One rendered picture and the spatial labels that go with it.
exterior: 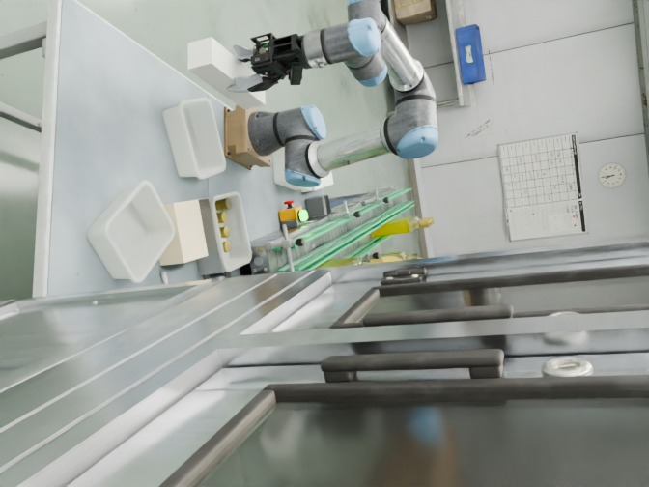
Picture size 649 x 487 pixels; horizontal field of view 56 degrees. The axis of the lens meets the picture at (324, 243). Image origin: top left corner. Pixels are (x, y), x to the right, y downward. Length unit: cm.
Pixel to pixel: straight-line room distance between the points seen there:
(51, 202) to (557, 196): 679
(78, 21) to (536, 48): 654
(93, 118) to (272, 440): 123
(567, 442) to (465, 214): 746
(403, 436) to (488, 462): 7
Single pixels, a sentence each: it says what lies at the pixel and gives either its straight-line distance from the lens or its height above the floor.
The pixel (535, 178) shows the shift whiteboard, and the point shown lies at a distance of 771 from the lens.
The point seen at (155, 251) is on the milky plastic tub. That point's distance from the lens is 158.
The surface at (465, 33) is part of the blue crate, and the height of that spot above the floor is 98.
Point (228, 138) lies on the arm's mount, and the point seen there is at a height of 77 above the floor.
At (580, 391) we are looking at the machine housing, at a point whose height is 176.
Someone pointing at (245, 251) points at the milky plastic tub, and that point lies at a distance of 194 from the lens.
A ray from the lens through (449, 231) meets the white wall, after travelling 790.
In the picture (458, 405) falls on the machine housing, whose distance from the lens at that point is 46.
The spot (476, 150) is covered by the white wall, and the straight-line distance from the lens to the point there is 775.
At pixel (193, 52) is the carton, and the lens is 141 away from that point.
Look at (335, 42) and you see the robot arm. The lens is 133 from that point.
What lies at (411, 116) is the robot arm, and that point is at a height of 141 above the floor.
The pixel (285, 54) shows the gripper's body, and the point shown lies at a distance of 136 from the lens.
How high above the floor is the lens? 177
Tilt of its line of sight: 22 degrees down
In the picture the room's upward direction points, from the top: 83 degrees clockwise
